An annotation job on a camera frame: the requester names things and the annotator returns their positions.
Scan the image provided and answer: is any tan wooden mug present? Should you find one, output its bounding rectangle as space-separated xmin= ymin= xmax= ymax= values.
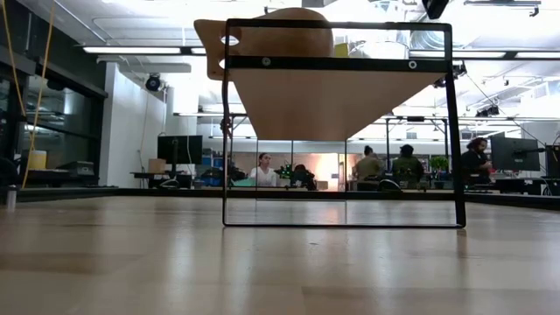
xmin=192 ymin=6 xmax=336 ymax=82

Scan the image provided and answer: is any wooden tray box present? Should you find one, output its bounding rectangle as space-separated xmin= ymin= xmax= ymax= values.
xmin=221 ymin=17 xmax=467 ymax=230

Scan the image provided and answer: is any green potted plant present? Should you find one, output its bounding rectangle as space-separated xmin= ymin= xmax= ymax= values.
xmin=430 ymin=155 xmax=451 ymax=189

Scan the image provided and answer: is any person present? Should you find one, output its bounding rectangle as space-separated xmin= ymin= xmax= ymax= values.
xmin=353 ymin=144 xmax=387 ymax=192
xmin=291 ymin=163 xmax=318 ymax=191
xmin=249 ymin=152 xmax=278 ymax=188
xmin=390 ymin=143 xmax=425 ymax=190
xmin=460 ymin=136 xmax=494 ymax=186

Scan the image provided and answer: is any black computer monitor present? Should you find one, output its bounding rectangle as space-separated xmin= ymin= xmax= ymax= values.
xmin=489 ymin=136 xmax=542 ymax=172
xmin=157 ymin=134 xmax=204 ymax=189

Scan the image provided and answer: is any black round ceiling device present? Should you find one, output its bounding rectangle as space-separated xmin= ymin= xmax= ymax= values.
xmin=144 ymin=73 xmax=163 ymax=93

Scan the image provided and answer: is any dark equipment case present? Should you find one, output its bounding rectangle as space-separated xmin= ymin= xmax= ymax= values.
xmin=55 ymin=160 xmax=96 ymax=177

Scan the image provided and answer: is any yellow plastic container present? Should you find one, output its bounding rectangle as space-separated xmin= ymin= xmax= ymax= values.
xmin=26 ymin=149 xmax=48 ymax=171

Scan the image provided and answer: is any yellow power cable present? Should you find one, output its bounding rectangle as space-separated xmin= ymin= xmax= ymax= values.
xmin=0 ymin=0 xmax=57 ymax=190

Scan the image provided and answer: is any black aluminium rig frame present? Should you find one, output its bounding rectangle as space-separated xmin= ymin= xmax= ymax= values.
xmin=0 ymin=185 xmax=560 ymax=212

